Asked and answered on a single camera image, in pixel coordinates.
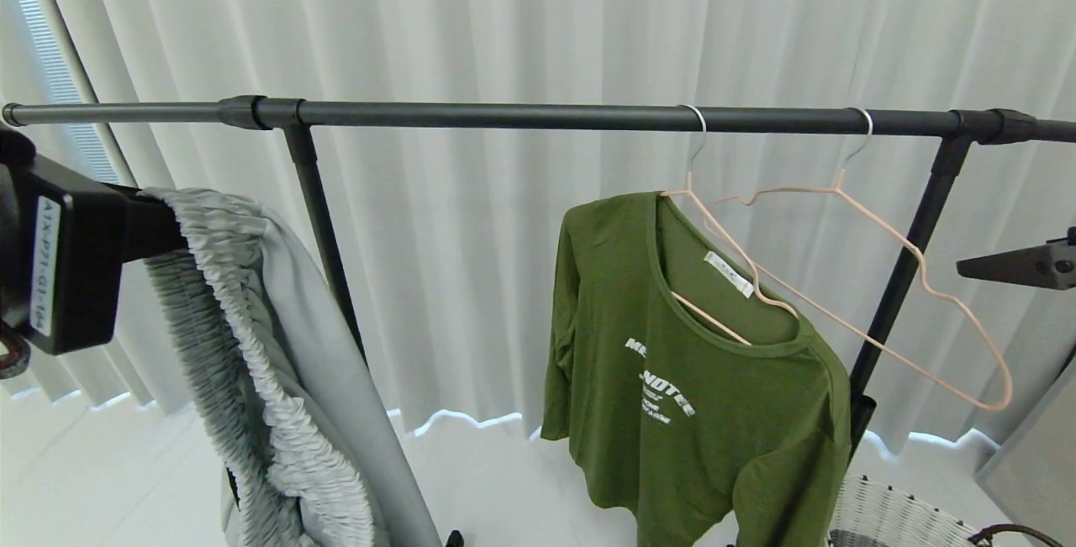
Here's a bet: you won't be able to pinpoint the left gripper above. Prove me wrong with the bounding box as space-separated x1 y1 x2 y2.
0 131 127 355

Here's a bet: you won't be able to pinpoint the pale grey shorts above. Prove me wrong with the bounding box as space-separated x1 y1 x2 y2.
143 187 442 547

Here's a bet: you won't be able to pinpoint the green long-sleeved shirt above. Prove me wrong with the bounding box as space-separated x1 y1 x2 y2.
541 192 852 547

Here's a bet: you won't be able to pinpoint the black clothes rack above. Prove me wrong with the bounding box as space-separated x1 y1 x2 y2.
0 96 1076 547

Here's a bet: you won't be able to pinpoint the pink clothes hanger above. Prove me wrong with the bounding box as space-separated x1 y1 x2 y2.
662 106 799 346
702 108 1014 412

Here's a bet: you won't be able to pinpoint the white laundry basket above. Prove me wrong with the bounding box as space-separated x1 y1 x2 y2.
828 471 1068 547

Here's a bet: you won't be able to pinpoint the window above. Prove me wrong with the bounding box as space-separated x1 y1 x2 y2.
0 0 140 191

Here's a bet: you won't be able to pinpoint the white curtain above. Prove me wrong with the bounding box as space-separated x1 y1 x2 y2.
0 0 1076 455

